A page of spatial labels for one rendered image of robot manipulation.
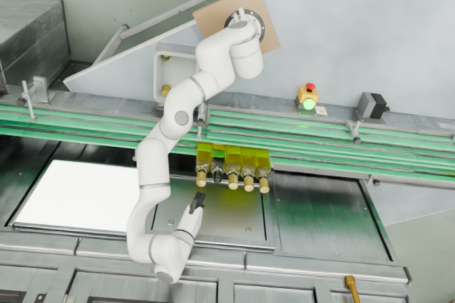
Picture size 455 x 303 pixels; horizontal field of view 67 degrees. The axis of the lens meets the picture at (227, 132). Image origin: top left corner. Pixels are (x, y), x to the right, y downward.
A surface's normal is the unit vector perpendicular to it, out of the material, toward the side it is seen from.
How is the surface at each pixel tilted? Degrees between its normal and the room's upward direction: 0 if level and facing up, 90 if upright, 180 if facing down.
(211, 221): 90
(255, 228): 90
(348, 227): 90
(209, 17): 0
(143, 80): 0
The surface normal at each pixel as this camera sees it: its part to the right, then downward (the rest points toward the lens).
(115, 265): 0.14, -0.79
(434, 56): -0.01, 0.59
